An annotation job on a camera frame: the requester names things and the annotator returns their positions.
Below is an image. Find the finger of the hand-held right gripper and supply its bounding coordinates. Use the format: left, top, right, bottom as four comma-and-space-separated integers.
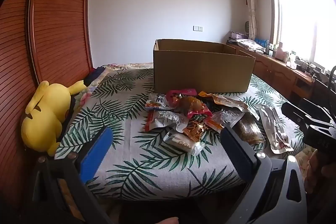
281, 102, 334, 130
302, 98, 336, 121

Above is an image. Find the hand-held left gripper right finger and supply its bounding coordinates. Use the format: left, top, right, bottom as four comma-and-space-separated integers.
220, 125, 308, 224

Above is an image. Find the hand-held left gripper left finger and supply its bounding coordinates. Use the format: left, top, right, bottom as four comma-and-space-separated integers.
31, 126, 116, 224

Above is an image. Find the grain bar packet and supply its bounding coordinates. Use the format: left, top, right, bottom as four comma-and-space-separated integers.
232, 118, 265, 146

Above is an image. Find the clear pastry packet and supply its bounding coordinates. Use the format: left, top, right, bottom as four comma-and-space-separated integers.
163, 130, 206, 156

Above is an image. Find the brown cardboard box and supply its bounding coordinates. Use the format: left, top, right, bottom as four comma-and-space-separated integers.
153, 39, 256, 93

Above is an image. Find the person's right hand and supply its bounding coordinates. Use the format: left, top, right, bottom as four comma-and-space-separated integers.
304, 148, 336, 196

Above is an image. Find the long white snack packet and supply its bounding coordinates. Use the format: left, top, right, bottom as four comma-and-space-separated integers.
256, 105, 294, 154

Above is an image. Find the silver clear snack packet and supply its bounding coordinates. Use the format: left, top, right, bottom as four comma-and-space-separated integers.
207, 109, 244, 133

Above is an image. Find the wooden cabinet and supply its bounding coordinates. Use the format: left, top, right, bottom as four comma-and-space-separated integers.
227, 42, 323, 109

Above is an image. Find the leaf print bed sheet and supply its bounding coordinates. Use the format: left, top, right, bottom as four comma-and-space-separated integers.
54, 67, 307, 201

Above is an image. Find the gold patterned snack packet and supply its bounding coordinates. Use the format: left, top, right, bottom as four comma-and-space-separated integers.
182, 119, 210, 140

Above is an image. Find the pink container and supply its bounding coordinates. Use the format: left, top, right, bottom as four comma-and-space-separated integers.
276, 43, 288, 60

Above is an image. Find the floral quilt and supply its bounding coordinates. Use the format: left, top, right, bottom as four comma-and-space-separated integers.
73, 63, 154, 110

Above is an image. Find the clear drumstick snack packet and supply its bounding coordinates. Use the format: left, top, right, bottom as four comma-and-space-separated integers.
175, 95, 213, 118

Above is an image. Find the yellow plush toy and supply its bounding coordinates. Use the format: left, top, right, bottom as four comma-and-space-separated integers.
21, 80, 86, 156

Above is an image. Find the grey red snack packet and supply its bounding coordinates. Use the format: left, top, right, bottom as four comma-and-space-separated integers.
146, 110, 189, 132

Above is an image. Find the pink snack packet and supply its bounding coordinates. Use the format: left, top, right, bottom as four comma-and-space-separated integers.
166, 88, 197, 104

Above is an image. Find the folded floral cloth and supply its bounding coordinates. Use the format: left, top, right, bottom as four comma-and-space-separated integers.
236, 39, 265, 53

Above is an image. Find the dark blue cloth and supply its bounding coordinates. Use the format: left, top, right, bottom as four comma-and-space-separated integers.
84, 68, 106, 85

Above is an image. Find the white red printed snack packet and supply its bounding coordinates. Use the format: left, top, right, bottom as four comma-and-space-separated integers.
145, 93, 175, 111

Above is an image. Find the window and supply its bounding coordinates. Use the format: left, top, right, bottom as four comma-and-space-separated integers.
268, 0, 336, 75

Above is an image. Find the wooden slatted wardrobe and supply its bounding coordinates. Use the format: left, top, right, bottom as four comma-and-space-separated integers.
0, 0, 94, 188

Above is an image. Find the black cable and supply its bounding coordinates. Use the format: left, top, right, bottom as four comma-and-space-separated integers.
325, 65, 336, 98

